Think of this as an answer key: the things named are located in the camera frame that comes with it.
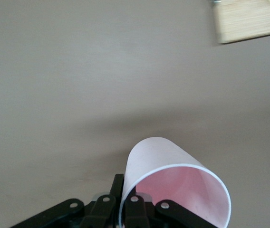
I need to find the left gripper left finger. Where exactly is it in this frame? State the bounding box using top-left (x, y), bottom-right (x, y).
top-left (11, 174), bottom-right (125, 228)

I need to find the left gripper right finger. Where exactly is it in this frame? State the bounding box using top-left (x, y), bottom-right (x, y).
top-left (124, 196), bottom-right (219, 228)

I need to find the pink plastic cup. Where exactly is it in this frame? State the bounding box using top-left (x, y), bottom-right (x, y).
top-left (119, 136), bottom-right (232, 228)

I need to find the wooden cutting board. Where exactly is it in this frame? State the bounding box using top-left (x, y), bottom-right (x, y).
top-left (211, 0), bottom-right (270, 45)

